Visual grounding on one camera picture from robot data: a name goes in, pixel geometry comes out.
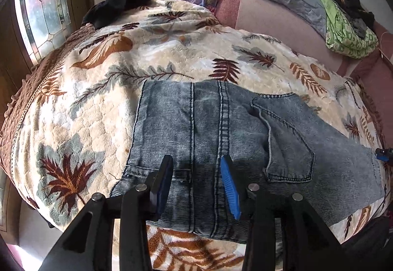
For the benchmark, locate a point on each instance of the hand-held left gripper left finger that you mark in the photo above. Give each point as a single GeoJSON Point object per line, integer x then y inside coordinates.
{"type": "Point", "coordinates": [162, 189]}

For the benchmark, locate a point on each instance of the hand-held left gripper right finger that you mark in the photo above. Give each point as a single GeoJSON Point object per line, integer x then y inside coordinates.
{"type": "Point", "coordinates": [230, 189]}

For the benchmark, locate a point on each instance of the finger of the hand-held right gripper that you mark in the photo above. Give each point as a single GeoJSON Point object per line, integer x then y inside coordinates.
{"type": "Point", "coordinates": [383, 155]}

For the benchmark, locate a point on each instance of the blue denim pants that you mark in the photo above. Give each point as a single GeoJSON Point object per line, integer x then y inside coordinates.
{"type": "Point", "coordinates": [215, 123]}

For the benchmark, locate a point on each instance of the person's dark trousers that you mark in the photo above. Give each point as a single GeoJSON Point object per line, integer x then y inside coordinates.
{"type": "Point", "coordinates": [368, 246]}

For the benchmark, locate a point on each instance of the green patterned cloth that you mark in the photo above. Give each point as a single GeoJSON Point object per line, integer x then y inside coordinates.
{"type": "Point", "coordinates": [340, 36]}

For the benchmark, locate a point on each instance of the leaf print fleece blanket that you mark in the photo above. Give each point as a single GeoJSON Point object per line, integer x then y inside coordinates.
{"type": "Point", "coordinates": [122, 59]}

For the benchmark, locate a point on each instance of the black and grey garment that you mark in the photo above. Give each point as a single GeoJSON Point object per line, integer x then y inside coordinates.
{"type": "Point", "coordinates": [347, 0]}

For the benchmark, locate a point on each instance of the brown ruffled bedspread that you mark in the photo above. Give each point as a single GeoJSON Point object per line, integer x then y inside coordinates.
{"type": "Point", "coordinates": [40, 74]}

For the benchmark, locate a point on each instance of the pink bed sheet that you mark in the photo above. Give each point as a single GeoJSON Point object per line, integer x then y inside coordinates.
{"type": "Point", "coordinates": [276, 19]}

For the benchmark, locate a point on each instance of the stained glass window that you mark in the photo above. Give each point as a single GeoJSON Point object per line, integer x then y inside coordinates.
{"type": "Point", "coordinates": [46, 7]}

